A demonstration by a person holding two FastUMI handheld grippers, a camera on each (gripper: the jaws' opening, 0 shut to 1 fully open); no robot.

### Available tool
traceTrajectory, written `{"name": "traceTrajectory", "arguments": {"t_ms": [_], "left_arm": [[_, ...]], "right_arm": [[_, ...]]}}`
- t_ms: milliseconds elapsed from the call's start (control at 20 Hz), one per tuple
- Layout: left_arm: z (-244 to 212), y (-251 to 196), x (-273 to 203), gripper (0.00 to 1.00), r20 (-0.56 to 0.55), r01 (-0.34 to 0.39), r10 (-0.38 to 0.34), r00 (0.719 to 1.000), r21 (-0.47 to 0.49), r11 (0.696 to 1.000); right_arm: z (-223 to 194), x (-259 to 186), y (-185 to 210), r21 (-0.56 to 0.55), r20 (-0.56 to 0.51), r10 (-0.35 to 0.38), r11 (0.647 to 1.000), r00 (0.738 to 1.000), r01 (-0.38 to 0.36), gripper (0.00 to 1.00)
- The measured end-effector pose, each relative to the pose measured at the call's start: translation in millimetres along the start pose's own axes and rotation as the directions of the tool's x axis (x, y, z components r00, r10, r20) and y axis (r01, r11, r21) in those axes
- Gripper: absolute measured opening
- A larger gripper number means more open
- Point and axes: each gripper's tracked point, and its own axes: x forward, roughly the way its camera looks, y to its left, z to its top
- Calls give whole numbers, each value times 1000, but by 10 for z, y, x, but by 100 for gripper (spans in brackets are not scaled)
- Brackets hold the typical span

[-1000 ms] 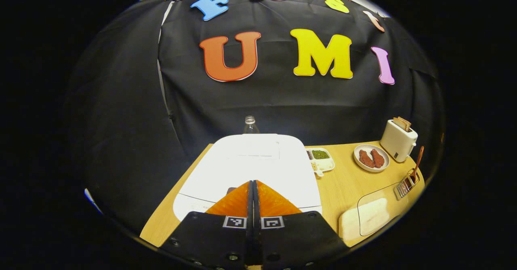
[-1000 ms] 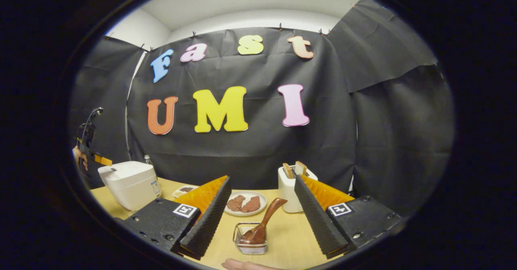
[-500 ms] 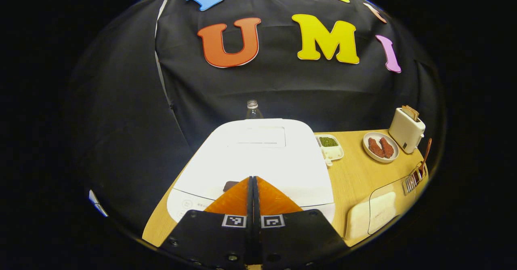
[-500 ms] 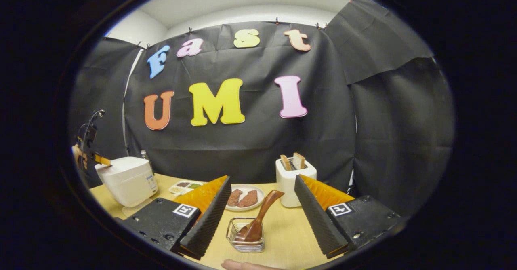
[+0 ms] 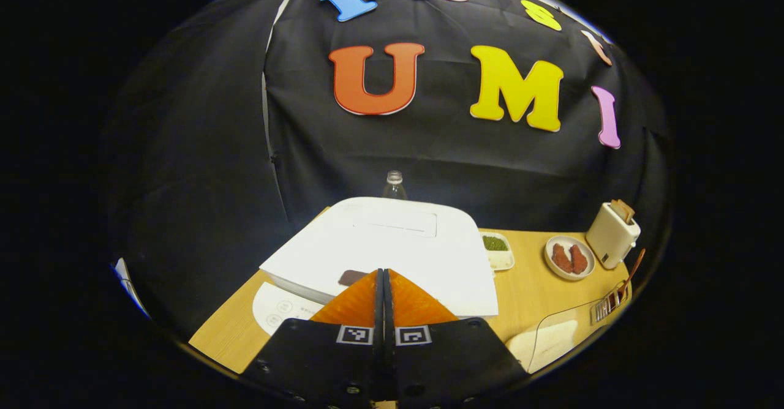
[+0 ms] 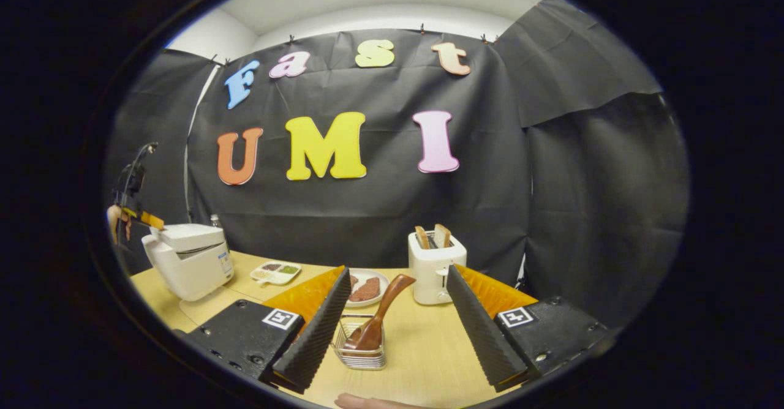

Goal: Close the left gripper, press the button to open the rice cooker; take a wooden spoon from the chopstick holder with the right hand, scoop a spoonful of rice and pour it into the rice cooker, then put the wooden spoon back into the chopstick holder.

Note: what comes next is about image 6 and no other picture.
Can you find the white divided dish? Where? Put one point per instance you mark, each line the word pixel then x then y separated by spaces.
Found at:
pixel 275 272

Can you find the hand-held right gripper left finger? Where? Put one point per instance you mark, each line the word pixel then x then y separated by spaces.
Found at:
pixel 318 335

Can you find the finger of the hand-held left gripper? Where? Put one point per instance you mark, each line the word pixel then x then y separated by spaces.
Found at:
pixel 150 219

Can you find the brown wooden spoon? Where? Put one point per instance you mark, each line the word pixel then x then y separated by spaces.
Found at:
pixel 383 311

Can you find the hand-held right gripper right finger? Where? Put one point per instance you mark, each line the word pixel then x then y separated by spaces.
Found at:
pixel 478 329

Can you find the white round plate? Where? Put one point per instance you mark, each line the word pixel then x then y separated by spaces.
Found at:
pixel 383 277

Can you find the white toaster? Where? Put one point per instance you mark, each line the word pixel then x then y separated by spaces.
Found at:
pixel 432 274

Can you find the white rice cooker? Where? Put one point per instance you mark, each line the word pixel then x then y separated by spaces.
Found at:
pixel 190 268

